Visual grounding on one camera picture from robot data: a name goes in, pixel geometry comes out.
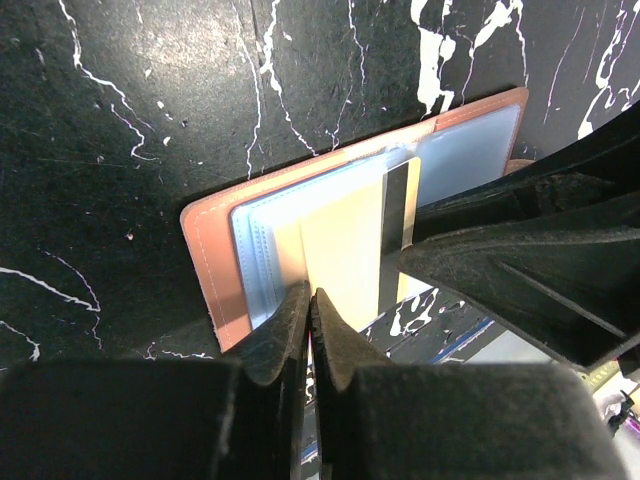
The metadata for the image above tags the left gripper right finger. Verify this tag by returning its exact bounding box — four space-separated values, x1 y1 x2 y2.
309 290 625 479

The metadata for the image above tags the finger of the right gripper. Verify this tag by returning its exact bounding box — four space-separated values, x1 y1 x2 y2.
399 107 639 370

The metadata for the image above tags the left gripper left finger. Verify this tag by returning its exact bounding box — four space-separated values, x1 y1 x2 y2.
1 282 311 479

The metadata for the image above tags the gold magnetic stripe card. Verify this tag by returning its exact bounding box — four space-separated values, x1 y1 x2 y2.
274 157 421 332

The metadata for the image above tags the pink leather card holder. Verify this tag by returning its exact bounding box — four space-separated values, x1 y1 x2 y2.
180 87 529 351

